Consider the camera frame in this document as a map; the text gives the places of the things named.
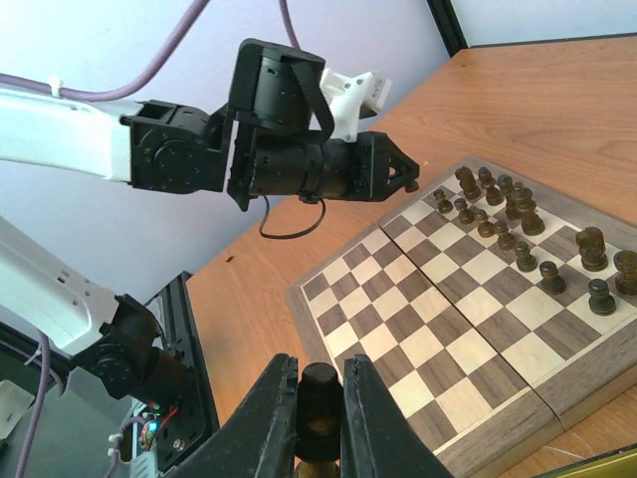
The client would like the small green circuit board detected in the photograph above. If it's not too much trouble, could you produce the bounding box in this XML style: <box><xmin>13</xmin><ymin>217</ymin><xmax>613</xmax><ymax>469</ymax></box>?
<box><xmin>139</xmin><ymin>405</ymin><xmax>179</xmax><ymax>451</ymax></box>

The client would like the gold tin tray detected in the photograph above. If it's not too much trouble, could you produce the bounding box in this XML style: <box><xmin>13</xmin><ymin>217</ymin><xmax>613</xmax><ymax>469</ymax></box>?
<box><xmin>539</xmin><ymin>444</ymin><xmax>636</xmax><ymax>478</ymax></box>

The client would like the black frame post left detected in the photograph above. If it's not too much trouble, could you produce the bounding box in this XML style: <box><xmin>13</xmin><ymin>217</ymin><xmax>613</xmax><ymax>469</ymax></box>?
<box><xmin>427</xmin><ymin>0</ymin><xmax>468</xmax><ymax>58</ymax></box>

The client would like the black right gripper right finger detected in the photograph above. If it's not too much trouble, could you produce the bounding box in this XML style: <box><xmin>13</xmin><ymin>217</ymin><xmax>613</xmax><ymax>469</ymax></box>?
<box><xmin>340</xmin><ymin>355</ymin><xmax>452</xmax><ymax>477</ymax></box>

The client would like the dark wooden bishop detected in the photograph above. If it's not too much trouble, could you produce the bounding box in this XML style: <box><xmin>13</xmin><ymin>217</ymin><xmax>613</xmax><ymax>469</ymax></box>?
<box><xmin>478</xmin><ymin>166</ymin><xmax>504</xmax><ymax>206</ymax></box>

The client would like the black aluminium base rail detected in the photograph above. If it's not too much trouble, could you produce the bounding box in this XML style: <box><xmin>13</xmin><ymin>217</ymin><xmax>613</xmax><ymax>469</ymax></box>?
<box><xmin>146</xmin><ymin>271</ymin><xmax>220</xmax><ymax>475</ymax></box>

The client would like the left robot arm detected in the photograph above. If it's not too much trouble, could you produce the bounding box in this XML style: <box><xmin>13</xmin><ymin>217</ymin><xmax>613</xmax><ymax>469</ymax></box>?
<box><xmin>1</xmin><ymin>39</ymin><xmax>419</xmax><ymax>409</ymax></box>

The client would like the dark wooden chess piece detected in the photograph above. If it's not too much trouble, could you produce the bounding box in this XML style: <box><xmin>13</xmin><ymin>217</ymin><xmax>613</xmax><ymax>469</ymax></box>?
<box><xmin>497</xmin><ymin>174</ymin><xmax>522</xmax><ymax>220</ymax></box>

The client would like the wooden folding chess board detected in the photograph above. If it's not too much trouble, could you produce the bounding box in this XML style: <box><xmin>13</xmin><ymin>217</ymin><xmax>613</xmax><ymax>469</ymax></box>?
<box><xmin>288</xmin><ymin>172</ymin><xmax>636</xmax><ymax>477</ymax></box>

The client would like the dark wooden knight piece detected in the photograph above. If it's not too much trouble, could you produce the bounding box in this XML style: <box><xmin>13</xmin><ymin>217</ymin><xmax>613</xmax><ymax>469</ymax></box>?
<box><xmin>455</xmin><ymin>165</ymin><xmax>482</xmax><ymax>200</ymax></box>

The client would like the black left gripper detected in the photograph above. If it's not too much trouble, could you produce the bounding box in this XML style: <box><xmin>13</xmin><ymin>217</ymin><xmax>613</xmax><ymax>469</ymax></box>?
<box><xmin>350</xmin><ymin>131</ymin><xmax>420</xmax><ymax>202</ymax></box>

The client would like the dark wooden rook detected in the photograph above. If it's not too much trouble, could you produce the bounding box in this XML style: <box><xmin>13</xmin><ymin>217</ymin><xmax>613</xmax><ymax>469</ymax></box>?
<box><xmin>613</xmin><ymin>250</ymin><xmax>637</xmax><ymax>296</ymax></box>

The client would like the dark wooden king piece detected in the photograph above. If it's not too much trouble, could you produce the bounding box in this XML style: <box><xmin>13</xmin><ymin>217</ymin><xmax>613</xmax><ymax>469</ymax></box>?
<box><xmin>511</xmin><ymin>181</ymin><xmax>545</xmax><ymax>236</ymax></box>

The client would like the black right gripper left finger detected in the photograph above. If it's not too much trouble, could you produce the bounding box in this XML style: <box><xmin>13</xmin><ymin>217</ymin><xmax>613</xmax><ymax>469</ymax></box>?
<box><xmin>171</xmin><ymin>354</ymin><xmax>299</xmax><ymax>478</ymax></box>

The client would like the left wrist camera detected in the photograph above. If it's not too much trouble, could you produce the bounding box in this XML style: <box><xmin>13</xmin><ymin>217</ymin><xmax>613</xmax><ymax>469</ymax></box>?
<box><xmin>319</xmin><ymin>68</ymin><xmax>392</xmax><ymax>142</ymax></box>

